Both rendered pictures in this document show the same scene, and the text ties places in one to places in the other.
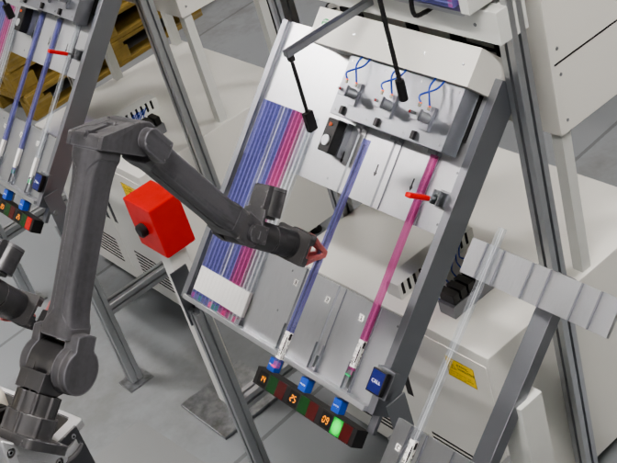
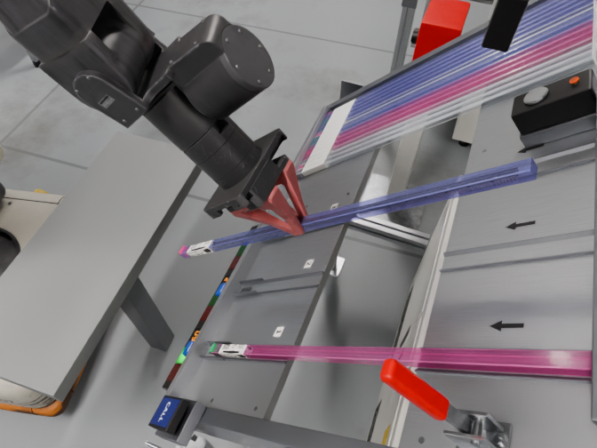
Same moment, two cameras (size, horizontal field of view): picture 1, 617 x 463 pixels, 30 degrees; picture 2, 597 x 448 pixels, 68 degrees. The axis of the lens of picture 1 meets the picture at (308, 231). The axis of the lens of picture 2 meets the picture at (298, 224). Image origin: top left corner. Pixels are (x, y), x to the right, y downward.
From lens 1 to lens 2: 2.01 m
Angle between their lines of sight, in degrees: 41
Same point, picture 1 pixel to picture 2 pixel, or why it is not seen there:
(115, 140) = not seen: outside the picture
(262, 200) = (181, 53)
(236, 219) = (25, 21)
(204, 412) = (371, 190)
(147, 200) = (437, 13)
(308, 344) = (265, 268)
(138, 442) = (175, 164)
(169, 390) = (382, 159)
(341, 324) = (276, 302)
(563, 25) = not seen: outside the picture
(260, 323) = not seen: hidden behind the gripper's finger
